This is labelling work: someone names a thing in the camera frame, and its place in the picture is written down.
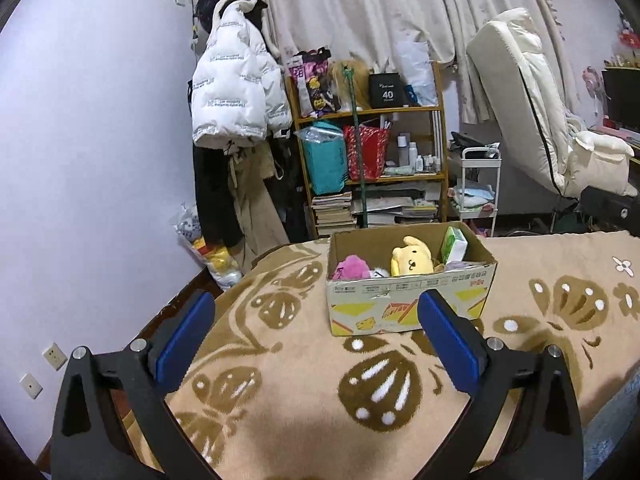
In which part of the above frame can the black hanging garment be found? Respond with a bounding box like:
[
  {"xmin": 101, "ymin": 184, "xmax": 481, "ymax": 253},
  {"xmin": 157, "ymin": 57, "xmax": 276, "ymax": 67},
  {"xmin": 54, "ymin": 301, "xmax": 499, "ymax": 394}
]
[{"xmin": 192, "ymin": 145, "xmax": 243, "ymax": 248}]

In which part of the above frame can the row of cosmetic bottles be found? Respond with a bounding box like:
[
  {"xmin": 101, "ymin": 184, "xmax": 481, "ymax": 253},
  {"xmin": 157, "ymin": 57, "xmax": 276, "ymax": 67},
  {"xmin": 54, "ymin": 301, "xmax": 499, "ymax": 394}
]
[{"xmin": 397, "ymin": 132, "xmax": 443, "ymax": 176}]

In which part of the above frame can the wooden shelf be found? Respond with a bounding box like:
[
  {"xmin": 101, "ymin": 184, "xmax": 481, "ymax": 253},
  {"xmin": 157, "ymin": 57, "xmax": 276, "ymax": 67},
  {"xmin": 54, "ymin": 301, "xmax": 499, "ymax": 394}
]
[{"xmin": 286, "ymin": 60, "xmax": 449, "ymax": 238}]

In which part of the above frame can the yellow plush dog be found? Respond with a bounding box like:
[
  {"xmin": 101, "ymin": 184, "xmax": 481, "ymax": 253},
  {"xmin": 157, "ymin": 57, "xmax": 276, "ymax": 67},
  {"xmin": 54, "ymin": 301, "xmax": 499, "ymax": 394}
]
[{"xmin": 390, "ymin": 236, "xmax": 436, "ymax": 277}]

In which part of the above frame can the white puffer jacket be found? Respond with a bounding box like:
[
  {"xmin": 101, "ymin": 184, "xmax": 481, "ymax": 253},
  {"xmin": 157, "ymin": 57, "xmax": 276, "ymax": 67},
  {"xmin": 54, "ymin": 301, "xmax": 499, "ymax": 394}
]
[{"xmin": 191, "ymin": 0, "xmax": 293, "ymax": 148}]

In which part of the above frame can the white trolley cart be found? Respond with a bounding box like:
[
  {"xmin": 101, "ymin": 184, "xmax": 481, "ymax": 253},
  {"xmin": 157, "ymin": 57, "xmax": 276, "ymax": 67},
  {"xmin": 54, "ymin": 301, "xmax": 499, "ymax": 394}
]
[{"xmin": 447, "ymin": 132, "xmax": 502, "ymax": 238}]

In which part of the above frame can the white plastic bag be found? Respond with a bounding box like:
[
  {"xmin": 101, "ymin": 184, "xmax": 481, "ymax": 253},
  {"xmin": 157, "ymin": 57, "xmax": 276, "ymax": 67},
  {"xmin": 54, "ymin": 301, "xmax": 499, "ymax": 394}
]
[{"xmin": 395, "ymin": 41, "xmax": 438, "ymax": 107}]

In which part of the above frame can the beige brown patterned blanket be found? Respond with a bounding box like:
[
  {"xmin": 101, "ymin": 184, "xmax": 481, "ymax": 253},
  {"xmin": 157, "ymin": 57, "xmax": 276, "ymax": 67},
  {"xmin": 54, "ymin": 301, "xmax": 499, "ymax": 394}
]
[{"xmin": 37, "ymin": 230, "xmax": 640, "ymax": 480}]

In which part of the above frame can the cream curtain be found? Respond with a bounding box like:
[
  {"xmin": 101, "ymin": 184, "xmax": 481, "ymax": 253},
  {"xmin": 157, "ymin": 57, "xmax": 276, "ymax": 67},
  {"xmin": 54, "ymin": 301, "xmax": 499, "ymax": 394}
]
[{"xmin": 242, "ymin": 0, "xmax": 571, "ymax": 123}]

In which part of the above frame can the black monitor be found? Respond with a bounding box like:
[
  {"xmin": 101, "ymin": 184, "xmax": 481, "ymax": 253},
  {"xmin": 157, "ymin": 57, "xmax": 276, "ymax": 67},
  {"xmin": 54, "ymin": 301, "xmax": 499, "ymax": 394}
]
[{"xmin": 601, "ymin": 67, "xmax": 640, "ymax": 133}]

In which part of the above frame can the green tissue pack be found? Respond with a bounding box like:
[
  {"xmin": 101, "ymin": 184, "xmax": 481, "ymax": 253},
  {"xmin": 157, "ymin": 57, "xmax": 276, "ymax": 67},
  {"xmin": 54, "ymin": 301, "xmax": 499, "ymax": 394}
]
[{"xmin": 440, "ymin": 226, "xmax": 469, "ymax": 265}]

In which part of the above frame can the blonde wig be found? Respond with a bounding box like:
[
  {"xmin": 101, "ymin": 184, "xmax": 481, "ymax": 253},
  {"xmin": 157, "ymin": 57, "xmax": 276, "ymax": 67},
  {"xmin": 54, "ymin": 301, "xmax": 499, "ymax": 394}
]
[{"xmin": 327, "ymin": 59, "xmax": 371, "ymax": 111}]

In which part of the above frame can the pink plush toy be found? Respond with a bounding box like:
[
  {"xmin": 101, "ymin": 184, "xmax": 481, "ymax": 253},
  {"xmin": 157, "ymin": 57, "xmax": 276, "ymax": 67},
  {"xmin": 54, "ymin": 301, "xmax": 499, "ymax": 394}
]
[{"xmin": 331, "ymin": 255, "xmax": 371, "ymax": 281}]

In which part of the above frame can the dark hanging jacket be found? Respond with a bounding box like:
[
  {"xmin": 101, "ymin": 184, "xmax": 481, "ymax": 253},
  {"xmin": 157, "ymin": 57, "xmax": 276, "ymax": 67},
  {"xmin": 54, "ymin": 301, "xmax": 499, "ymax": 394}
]
[{"xmin": 270, "ymin": 135, "xmax": 312, "ymax": 243}]

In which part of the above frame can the black pink patterned bag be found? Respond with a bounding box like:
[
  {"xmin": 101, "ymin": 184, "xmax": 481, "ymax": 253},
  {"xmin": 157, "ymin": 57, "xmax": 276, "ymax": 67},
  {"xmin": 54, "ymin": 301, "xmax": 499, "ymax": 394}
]
[{"xmin": 287, "ymin": 47, "xmax": 333, "ymax": 118}]

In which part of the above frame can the pile of magazines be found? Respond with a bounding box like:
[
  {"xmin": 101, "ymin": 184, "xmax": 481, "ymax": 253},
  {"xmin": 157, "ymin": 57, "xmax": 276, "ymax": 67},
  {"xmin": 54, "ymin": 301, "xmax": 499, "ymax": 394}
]
[{"xmin": 352, "ymin": 195, "xmax": 441, "ymax": 226}]

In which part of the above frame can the white recliner chair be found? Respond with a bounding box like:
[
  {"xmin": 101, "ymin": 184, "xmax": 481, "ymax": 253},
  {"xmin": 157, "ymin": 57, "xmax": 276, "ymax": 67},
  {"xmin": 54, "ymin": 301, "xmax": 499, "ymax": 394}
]
[{"xmin": 466, "ymin": 7, "xmax": 636, "ymax": 198}]

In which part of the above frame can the clear plastic bag of toys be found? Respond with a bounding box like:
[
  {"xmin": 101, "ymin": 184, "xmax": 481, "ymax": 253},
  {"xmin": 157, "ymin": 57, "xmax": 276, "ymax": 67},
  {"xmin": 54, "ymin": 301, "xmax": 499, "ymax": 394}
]
[{"xmin": 174, "ymin": 205, "xmax": 244, "ymax": 289}]

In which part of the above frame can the teal bag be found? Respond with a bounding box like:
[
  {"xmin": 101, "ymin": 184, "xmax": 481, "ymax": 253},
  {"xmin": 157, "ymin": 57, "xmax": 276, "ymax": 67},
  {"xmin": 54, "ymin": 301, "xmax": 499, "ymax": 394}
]
[{"xmin": 295, "ymin": 121, "xmax": 349, "ymax": 196}]

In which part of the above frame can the stack of books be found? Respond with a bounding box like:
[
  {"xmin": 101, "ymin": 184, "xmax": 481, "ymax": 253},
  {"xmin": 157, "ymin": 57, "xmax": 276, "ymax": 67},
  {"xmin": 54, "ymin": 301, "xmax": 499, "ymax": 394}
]
[{"xmin": 311, "ymin": 191, "xmax": 358, "ymax": 237}]

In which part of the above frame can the cardboard box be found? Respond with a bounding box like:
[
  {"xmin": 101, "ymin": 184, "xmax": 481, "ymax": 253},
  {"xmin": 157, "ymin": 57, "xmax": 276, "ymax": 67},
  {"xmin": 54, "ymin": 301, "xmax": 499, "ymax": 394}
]
[{"xmin": 326, "ymin": 221, "xmax": 499, "ymax": 337}]

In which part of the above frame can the black hooded garment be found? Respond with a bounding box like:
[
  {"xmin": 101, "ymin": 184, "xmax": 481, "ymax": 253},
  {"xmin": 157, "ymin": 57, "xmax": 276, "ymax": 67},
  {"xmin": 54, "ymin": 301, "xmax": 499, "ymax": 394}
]
[{"xmin": 196, "ymin": 0, "xmax": 268, "ymax": 36}]

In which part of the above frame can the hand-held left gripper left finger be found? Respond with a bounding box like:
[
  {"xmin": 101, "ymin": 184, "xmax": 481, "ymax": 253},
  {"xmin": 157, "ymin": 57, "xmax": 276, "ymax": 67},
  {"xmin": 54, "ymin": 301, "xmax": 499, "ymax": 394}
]
[{"xmin": 50, "ymin": 290, "xmax": 217, "ymax": 480}]

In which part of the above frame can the beige hanging coat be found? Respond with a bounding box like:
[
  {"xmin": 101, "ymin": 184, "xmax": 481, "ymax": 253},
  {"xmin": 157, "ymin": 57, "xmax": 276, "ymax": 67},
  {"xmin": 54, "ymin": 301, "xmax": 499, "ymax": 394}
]
[{"xmin": 225, "ymin": 145, "xmax": 291, "ymax": 261}]

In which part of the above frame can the red patterned bag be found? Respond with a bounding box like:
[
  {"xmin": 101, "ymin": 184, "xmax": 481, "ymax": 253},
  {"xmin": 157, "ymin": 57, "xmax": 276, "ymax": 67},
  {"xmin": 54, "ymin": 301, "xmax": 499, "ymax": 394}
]
[{"xmin": 342, "ymin": 120, "xmax": 392, "ymax": 182}]

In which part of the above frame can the black box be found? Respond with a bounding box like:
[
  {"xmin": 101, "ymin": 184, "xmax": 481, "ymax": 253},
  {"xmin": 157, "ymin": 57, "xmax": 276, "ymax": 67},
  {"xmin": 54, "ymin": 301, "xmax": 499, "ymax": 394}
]
[{"xmin": 369, "ymin": 72, "xmax": 403, "ymax": 108}]

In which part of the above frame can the black low cabinet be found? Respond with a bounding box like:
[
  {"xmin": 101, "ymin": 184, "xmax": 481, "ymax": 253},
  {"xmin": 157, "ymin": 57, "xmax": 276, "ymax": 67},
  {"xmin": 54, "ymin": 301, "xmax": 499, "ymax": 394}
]
[{"xmin": 580, "ymin": 187, "xmax": 640, "ymax": 236}]

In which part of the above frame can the white wall socket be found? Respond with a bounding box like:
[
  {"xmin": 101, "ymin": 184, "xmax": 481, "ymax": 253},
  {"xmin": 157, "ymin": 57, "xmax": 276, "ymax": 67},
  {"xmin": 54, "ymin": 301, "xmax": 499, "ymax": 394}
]
[
  {"xmin": 19, "ymin": 372, "xmax": 43, "ymax": 401},
  {"xmin": 42, "ymin": 342, "xmax": 68, "ymax": 371}
]

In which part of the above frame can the green pole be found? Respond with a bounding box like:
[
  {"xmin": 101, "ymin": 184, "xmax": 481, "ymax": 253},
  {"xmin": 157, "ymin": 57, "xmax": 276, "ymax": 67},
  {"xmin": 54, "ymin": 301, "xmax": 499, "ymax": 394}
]
[{"xmin": 345, "ymin": 67, "xmax": 371, "ymax": 231}]

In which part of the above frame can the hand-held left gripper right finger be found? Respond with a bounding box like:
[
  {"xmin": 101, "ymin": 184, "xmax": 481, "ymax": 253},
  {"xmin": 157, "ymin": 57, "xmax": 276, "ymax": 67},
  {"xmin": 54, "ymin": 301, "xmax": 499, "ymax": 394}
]
[{"xmin": 417, "ymin": 290, "xmax": 585, "ymax": 480}]

